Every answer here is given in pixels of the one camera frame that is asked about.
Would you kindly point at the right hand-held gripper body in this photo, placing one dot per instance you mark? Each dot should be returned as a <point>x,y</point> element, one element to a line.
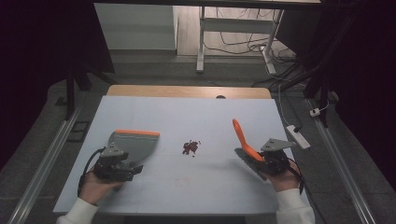
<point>275,161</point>

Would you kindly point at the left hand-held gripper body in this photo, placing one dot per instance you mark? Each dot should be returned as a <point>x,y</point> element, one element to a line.
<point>112,166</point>

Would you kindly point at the grey dustpan with orange edge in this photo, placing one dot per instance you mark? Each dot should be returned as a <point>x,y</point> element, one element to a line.
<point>137,144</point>

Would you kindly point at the orange brush with grey bristles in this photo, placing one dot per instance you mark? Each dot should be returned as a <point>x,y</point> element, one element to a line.
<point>246,144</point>

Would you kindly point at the pile of dark red beans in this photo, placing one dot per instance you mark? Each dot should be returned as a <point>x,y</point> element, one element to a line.
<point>190,146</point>

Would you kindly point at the person's right hand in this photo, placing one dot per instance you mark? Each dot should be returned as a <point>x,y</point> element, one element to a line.
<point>288,182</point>

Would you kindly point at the person's left hand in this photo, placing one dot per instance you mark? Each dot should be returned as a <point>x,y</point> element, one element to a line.
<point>93,188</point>

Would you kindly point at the white power strip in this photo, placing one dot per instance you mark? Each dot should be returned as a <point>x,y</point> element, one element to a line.
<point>298,137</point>

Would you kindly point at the small white adapter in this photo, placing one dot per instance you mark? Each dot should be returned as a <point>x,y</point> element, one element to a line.
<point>314,112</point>

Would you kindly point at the black metal stand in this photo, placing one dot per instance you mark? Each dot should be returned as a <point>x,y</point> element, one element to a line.
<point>71,90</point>
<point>317,84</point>

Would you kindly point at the wooden table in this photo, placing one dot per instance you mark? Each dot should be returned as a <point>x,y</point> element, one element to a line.
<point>186,91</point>

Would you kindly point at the dark curtain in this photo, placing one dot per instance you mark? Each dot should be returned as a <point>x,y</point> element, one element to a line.
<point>364,77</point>
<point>37,62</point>

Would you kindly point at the grey cabinet panel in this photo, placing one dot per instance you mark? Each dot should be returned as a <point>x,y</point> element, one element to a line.
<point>134,26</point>

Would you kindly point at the metal floor rail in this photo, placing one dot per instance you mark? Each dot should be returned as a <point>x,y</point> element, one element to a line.
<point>46,161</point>
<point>339,161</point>

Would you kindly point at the white metal desk frame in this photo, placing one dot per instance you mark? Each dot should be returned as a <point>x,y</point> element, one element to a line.
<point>236,25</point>

